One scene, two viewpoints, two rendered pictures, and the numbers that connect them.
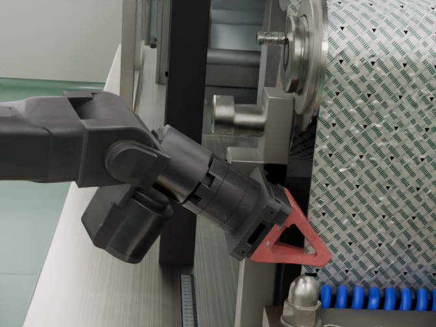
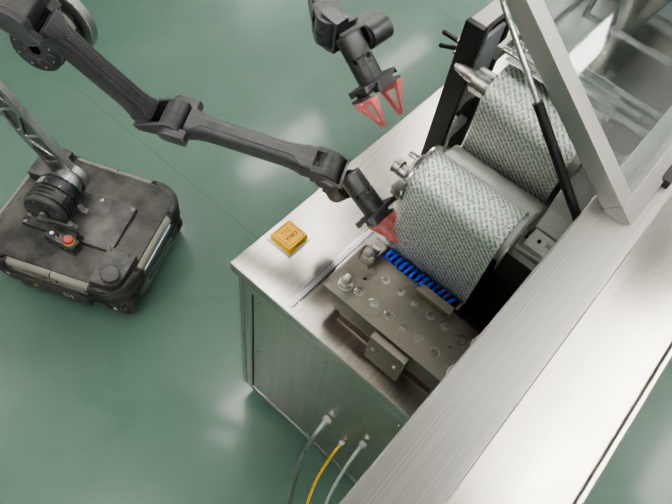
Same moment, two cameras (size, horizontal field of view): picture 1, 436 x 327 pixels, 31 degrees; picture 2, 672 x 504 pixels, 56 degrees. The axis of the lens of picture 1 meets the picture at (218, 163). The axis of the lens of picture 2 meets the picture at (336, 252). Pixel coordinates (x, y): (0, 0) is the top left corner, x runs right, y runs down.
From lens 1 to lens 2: 108 cm
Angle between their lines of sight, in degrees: 48
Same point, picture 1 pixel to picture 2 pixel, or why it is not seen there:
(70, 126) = (306, 166)
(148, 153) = (329, 185)
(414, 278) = (425, 268)
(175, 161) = (348, 186)
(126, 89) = not seen: hidden behind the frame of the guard
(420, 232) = (429, 257)
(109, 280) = (384, 172)
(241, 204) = (366, 211)
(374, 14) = (433, 182)
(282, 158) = not seen: hidden behind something
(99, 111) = (323, 161)
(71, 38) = not seen: outside the picture
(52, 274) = (367, 155)
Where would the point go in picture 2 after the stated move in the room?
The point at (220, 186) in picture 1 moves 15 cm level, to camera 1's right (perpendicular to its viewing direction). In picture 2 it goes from (361, 202) to (407, 243)
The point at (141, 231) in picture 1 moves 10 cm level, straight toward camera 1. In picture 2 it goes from (336, 197) to (309, 221)
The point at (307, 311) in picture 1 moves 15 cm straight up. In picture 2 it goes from (365, 258) to (375, 222)
